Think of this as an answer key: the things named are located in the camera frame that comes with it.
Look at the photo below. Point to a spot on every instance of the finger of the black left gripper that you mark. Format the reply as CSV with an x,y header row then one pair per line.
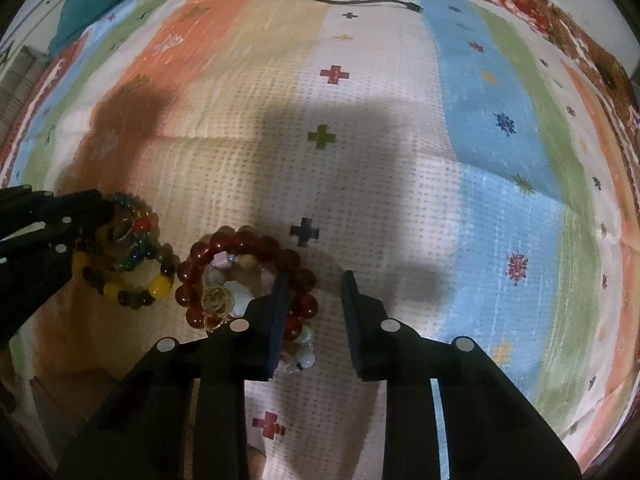
x,y
86,208
77,237

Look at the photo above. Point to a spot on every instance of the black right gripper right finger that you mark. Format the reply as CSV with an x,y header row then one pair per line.
x,y
378,345

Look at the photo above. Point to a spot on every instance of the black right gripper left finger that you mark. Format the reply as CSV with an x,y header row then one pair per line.
x,y
250,346

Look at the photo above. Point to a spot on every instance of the striped colourful blanket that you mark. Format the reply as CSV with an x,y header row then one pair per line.
x,y
468,172

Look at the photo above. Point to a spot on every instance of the small gold ring charm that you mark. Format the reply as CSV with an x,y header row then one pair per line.
x,y
217,304

